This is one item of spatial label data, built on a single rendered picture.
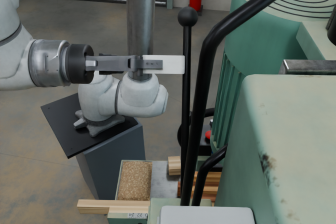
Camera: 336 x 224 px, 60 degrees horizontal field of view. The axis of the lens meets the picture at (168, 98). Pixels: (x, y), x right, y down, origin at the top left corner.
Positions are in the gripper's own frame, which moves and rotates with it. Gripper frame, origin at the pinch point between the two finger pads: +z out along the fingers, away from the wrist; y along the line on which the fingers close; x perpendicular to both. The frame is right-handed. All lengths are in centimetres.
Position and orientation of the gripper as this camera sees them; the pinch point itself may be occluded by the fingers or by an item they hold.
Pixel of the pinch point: (177, 65)
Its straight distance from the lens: 55.3
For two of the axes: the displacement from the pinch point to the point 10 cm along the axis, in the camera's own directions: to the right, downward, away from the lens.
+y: -0.2, 0.9, -10.0
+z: 10.0, 0.2, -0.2
